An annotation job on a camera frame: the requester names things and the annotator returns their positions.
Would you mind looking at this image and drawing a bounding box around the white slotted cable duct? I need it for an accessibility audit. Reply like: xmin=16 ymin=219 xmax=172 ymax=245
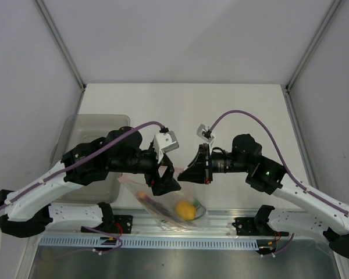
xmin=39 ymin=235 xmax=259 ymax=251

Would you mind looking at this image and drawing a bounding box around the left aluminium frame post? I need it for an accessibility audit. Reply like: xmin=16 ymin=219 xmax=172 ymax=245
xmin=33 ymin=0 xmax=86 ymax=92

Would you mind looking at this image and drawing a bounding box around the right aluminium frame post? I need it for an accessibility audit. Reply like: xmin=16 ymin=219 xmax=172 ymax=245
xmin=285 ymin=0 xmax=345 ymax=93

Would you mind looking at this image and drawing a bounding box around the clear zip top bag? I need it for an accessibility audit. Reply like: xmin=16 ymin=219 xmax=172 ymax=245
xmin=119 ymin=173 xmax=208 ymax=231

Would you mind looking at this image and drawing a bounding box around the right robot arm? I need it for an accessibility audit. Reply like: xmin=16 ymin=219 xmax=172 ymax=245
xmin=177 ymin=134 xmax=349 ymax=259

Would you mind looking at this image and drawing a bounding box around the orange papaya slice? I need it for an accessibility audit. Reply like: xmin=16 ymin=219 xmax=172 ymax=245
xmin=135 ymin=191 xmax=186 ymax=226

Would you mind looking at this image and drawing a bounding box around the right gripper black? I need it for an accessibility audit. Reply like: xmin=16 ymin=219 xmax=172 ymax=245
xmin=178 ymin=144 xmax=251 ymax=185

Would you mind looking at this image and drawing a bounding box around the green onion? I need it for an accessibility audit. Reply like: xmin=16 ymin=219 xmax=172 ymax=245
xmin=193 ymin=199 xmax=206 ymax=220

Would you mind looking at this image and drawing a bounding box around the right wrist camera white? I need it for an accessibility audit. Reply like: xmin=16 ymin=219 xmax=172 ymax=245
xmin=196 ymin=124 xmax=215 ymax=151

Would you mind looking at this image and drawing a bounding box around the clear plastic bin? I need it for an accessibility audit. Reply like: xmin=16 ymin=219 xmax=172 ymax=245
xmin=50 ymin=114 xmax=130 ymax=204

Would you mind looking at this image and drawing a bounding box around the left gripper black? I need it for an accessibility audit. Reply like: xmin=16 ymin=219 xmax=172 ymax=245
xmin=108 ymin=145 xmax=181 ymax=195

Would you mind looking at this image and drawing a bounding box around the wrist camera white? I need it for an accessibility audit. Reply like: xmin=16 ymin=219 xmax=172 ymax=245
xmin=196 ymin=124 xmax=215 ymax=151
xmin=153 ymin=131 xmax=179 ymax=163

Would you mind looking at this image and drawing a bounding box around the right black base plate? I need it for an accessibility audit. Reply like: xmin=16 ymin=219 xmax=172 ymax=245
xmin=232 ymin=217 xmax=290 ymax=237

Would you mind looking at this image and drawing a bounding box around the aluminium frame post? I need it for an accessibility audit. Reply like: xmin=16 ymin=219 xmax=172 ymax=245
xmin=285 ymin=0 xmax=345 ymax=93
xmin=33 ymin=0 xmax=86 ymax=92

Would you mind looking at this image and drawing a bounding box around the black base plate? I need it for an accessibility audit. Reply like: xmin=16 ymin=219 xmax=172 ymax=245
xmin=92 ymin=215 xmax=133 ymax=234
xmin=232 ymin=217 xmax=290 ymax=237

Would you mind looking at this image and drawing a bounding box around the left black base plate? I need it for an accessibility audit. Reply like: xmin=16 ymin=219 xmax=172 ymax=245
xmin=92 ymin=215 xmax=133 ymax=234

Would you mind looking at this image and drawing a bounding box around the yellow lemon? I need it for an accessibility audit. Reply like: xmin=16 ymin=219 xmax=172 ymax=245
xmin=174 ymin=201 xmax=197 ymax=221

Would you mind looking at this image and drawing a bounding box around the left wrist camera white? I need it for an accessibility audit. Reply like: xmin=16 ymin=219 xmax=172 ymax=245
xmin=153 ymin=131 xmax=179 ymax=163

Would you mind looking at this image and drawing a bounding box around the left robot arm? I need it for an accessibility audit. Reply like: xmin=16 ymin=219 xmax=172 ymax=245
xmin=0 ymin=126 xmax=181 ymax=238

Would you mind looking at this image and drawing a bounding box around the aluminium mounting rail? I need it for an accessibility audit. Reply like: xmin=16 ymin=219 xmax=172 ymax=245
xmin=30 ymin=203 xmax=337 ymax=238

